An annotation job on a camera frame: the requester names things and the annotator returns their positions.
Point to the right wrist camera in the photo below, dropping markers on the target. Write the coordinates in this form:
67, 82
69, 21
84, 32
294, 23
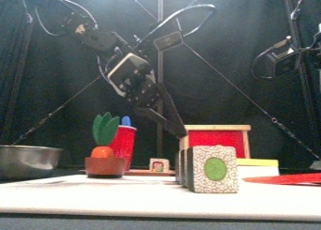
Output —
280, 63

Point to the wooden box with red side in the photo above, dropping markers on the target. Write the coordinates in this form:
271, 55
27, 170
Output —
216, 139

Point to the white cutting board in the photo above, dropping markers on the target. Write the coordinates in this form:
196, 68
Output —
125, 199

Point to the yellow and white sponge block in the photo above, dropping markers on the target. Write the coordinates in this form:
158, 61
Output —
259, 166

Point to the wooden tray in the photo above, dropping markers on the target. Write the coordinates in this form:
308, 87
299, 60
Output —
142, 173

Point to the red plastic cup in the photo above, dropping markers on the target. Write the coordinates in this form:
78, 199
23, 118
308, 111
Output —
125, 143

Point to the brown toy flower pot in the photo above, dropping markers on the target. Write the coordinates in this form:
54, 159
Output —
106, 167

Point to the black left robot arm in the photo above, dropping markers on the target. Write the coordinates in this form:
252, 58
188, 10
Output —
80, 24

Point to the small white sushi piece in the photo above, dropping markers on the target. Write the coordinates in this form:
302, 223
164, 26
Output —
160, 165

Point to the toy carrot with green leaves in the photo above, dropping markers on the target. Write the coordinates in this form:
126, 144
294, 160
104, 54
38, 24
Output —
105, 130

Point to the vertical metal frame pole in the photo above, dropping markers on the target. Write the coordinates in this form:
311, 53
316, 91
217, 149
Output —
161, 143

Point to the blue pen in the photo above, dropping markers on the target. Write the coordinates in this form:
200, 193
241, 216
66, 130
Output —
126, 121

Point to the large green sushi roll piece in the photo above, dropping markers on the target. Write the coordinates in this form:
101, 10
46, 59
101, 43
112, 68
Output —
213, 169

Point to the red toy knife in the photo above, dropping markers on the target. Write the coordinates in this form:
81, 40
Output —
288, 179

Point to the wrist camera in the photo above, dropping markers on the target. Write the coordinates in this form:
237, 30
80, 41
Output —
168, 41
280, 63

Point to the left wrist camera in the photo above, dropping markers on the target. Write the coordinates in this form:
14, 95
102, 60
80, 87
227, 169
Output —
168, 41

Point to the metal bowl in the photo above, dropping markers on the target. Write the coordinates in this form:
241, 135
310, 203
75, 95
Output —
27, 161

